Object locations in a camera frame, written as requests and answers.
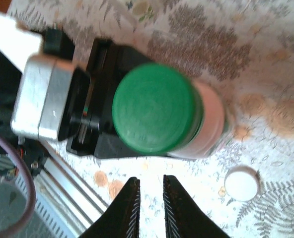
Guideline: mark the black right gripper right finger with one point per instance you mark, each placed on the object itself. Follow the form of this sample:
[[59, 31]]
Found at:
[[181, 218]]

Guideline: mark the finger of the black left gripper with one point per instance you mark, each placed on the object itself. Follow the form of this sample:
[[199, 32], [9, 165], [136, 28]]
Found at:
[[127, 58], [109, 146]]

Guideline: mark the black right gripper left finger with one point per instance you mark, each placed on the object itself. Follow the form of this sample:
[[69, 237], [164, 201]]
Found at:
[[122, 218]]

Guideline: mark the green bottle cap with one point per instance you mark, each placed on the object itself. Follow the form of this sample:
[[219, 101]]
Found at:
[[152, 106]]

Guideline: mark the white bottle cap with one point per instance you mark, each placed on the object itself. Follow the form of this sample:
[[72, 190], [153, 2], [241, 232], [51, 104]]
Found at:
[[241, 186]]

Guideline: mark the white milk drink bottle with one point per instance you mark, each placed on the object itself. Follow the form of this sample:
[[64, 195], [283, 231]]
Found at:
[[211, 119]]

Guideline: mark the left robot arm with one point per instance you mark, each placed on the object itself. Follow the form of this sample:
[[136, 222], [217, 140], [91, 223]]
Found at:
[[0, 86]]

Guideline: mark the grey metal sheet panel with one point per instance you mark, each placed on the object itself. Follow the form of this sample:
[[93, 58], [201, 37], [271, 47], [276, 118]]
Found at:
[[3, 198]]

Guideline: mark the wide aluminium base rail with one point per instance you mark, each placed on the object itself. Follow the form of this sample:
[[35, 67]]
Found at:
[[70, 183]]

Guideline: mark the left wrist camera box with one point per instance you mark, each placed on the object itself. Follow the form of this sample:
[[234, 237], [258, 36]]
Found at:
[[37, 99]]

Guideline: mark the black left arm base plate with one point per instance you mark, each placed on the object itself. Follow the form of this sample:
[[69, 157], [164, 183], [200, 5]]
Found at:
[[37, 158]]

